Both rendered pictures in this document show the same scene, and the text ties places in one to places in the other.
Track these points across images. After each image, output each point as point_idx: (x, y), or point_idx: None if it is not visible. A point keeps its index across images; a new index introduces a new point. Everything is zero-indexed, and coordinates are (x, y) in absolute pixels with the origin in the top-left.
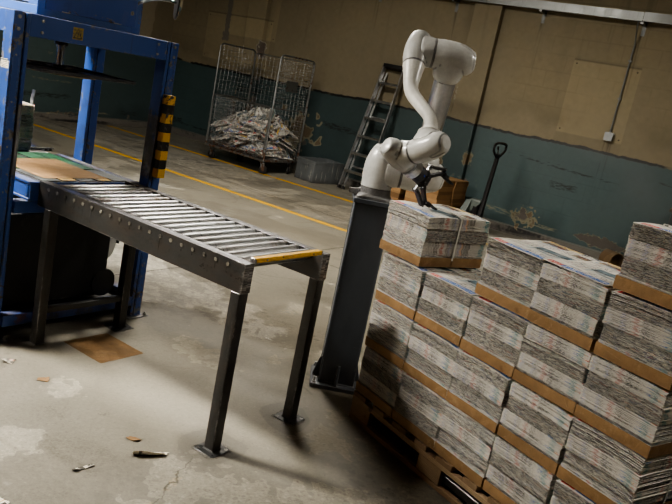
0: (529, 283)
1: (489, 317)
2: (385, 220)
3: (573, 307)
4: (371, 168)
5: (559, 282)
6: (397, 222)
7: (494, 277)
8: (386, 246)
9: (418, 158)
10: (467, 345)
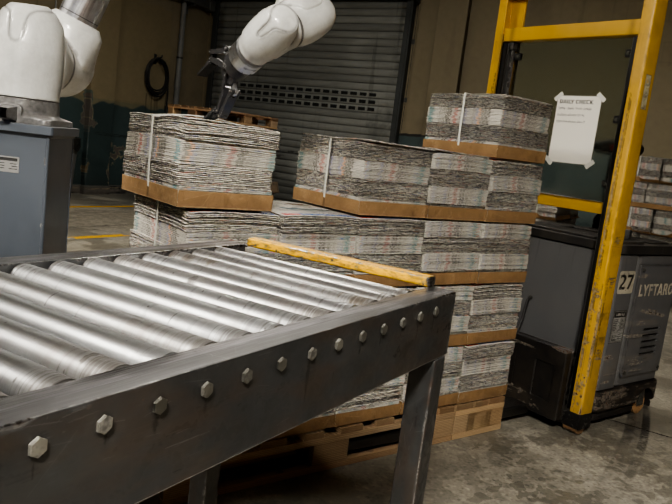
0: (419, 179)
1: (385, 234)
2: (69, 161)
3: (465, 187)
4: (49, 59)
5: (453, 168)
6: (209, 153)
7: (380, 187)
8: (195, 200)
9: (311, 40)
10: (363, 279)
